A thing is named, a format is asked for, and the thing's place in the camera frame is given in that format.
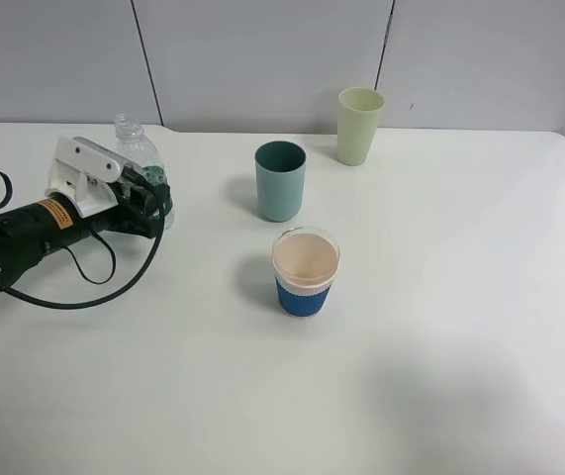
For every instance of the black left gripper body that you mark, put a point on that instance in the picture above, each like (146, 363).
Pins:
(120, 207)

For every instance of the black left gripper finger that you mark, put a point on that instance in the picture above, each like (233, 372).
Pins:
(156, 195)

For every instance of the clear plastic water bottle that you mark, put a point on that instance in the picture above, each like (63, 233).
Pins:
(135, 146)

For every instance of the teal plastic cup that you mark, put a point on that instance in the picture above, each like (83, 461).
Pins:
(280, 177)

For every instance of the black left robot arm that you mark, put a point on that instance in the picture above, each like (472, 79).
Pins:
(30, 233)

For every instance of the blue sleeved cream cup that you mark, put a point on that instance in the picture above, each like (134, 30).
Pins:
(305, 262)

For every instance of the pale green plastic cup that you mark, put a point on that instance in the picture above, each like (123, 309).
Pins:
(359, 113)

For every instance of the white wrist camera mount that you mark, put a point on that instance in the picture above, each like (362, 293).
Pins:
(82, 171)

